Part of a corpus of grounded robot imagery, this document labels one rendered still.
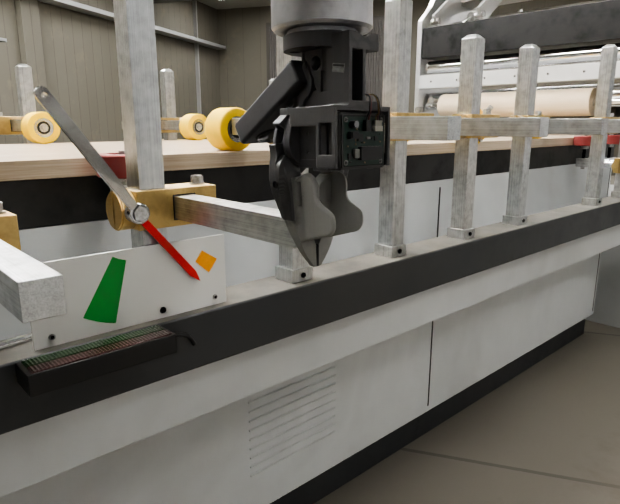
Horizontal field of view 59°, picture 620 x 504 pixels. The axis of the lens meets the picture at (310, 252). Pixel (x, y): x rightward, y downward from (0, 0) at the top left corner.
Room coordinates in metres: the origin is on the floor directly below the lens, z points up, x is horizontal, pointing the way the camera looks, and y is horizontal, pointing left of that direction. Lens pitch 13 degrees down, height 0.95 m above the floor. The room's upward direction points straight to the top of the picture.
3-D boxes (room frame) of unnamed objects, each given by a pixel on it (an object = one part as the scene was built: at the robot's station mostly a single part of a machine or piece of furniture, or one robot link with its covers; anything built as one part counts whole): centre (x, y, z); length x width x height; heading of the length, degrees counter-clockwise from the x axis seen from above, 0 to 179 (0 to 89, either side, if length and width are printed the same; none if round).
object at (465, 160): (1.21, -0.34, 0.89); 0.03 x 0.03 x 0.48; 43
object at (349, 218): (0.52, -0.03, 0.86); 0.06 x 0.03 x 0.09; 42
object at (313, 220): (0.50, 0.00, 0.86); 0.06 x 0.03 x 0.09; 42
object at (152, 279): (0.66, 0.22, 0.75); 0.26 x 0.01 x 0.10; 133
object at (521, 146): (1.38, -0.53, 0.89); 0.03 x 0.03 x 0.48; 43
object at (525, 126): (1.05, -0.20, 0.95); 0.50 x 0.04 x 0.04; 43
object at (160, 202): (0.72, 0.20, 0.84); 0.13 x 0.06 x 0.05; 133
